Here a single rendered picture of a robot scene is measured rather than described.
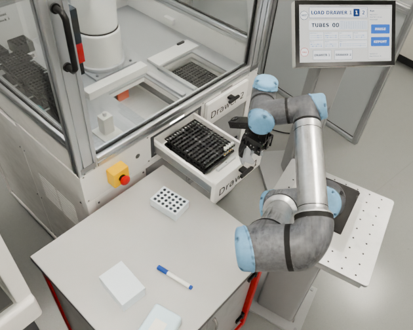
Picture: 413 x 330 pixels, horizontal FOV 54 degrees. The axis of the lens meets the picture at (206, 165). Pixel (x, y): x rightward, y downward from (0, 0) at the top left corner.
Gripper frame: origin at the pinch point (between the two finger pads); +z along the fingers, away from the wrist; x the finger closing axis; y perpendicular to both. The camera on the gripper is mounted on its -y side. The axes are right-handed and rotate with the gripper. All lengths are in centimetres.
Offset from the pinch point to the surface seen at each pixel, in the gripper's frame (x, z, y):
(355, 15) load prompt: 100, -18, -11
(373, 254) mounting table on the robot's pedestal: 12, 21, 53
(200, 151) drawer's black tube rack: -3.4, 6.6, -18.0
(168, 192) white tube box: -20.4, 18.0, -19.2
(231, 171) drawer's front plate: -5.9, 3.7, -1.4
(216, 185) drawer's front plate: -14.3, 4.5, -1.5
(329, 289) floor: 38, 97, 46
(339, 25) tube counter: 92, -14, -15
